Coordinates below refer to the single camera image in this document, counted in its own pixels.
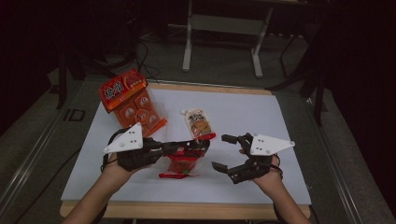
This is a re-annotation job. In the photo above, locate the metal floor rail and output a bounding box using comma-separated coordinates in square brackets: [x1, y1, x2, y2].
[0, 105, 68, 216]
[303, 96, 365, 224]

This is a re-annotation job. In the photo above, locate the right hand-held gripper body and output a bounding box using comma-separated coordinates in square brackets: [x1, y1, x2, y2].
[230, 133, 296, 185]

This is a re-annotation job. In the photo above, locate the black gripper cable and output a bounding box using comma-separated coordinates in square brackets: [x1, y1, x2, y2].
[100, 128, 125, 174]
[270, 154, 284, 181]

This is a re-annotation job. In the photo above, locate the black metal stand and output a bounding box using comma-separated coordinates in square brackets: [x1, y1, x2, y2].
[267, 27, 328, 127]

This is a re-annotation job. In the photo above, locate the black floor cable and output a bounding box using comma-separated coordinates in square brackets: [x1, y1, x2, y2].
[134, 40, 162, 83]

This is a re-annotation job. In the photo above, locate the small beige red snack packet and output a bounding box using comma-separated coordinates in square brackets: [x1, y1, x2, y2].
[180, 107, 217, 141]

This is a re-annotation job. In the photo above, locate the person's right hand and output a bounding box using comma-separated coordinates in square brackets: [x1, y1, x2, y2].
[238, 148, 284, 194]

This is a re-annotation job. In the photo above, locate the large orange snack packet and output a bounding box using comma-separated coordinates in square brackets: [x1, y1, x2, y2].
[98, 68, 168, 138]

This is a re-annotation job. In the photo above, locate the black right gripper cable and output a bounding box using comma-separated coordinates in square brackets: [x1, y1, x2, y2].
[270, 154, 284, 181]

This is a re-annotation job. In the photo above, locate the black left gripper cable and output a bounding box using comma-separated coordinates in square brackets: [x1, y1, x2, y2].
[100, 128, 125, 174]

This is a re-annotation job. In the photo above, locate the red black snack packet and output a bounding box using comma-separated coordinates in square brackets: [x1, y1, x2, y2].
[158, 148, 204, 180]

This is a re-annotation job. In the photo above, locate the clear bag of orange snacks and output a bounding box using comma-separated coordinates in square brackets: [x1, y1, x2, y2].
[101, 82, 171, 141]

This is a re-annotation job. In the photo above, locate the metal stand frame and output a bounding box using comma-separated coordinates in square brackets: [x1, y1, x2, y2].
[181, 0, 275, 78]

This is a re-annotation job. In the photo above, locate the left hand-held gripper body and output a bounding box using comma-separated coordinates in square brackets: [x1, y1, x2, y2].
[103, 122, 176, 173]

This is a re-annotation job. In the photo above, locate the person's left hand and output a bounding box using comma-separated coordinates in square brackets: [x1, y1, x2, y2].
[103, 159, 139, 188]

